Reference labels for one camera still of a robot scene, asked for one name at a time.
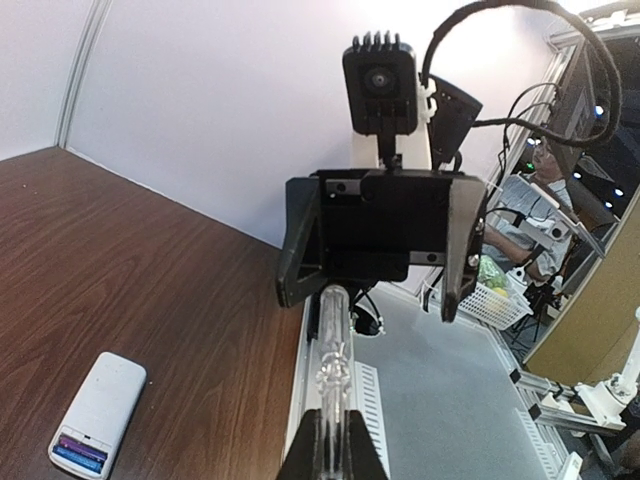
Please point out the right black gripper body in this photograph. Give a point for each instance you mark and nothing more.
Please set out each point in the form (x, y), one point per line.
(376, 225)

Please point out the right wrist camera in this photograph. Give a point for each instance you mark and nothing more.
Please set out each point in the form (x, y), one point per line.
(381, 82)

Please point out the blue battery in remote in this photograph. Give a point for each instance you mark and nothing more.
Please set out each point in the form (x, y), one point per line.
(79, 453)

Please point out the clear handle screwdriver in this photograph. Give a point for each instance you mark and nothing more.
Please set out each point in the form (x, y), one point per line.
(334, 377)

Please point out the white remote control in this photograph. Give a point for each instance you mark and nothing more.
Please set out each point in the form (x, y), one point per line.
(100, 411)

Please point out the right aluminium corner post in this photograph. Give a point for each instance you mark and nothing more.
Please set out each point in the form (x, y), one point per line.
(93, 25)

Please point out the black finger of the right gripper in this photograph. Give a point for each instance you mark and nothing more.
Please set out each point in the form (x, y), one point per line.
(466, 211)
(299, 270)

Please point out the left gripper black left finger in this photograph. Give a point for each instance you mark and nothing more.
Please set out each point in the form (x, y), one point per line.
(304, 458)

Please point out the seated person grey shirt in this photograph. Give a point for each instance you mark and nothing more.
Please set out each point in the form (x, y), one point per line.
(536, 196)

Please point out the white basket with fruit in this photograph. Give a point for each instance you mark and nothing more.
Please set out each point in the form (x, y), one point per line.
(495, 301)

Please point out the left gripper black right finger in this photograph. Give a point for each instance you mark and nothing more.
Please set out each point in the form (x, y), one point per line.
(362, 460)

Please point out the front aluminium rail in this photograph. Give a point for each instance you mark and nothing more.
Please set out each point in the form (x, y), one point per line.
(332, 441)

